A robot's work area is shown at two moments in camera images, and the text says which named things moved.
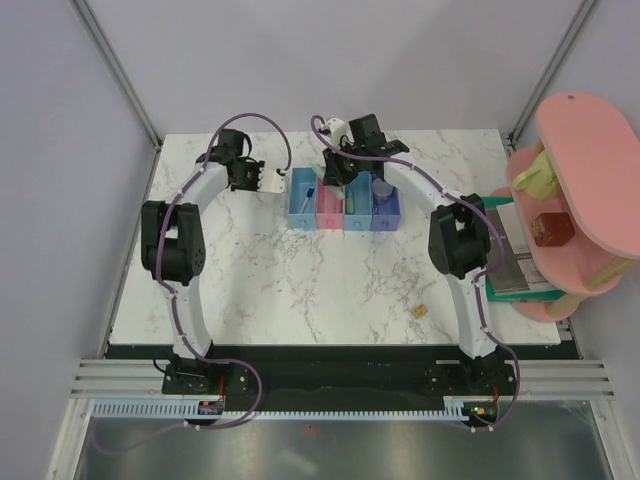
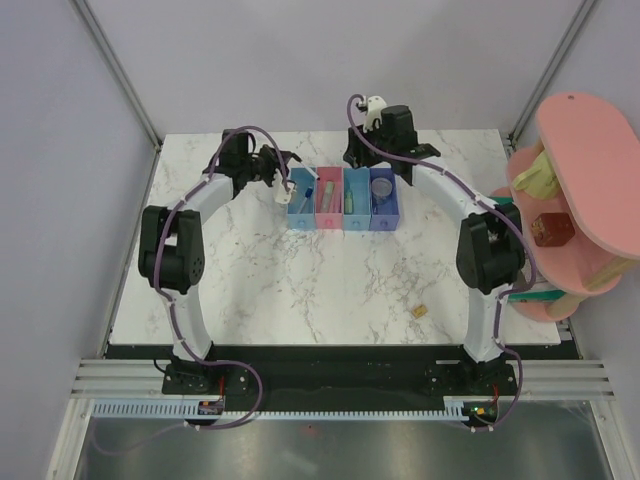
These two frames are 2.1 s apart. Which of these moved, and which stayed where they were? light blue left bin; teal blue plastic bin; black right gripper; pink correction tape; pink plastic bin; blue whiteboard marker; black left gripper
Moved: black left gripper; black right gripper
Stayed: light blue left bin; pink plastic bin; pink correction tape; blue whiteboard marker; teal blue plastic bin
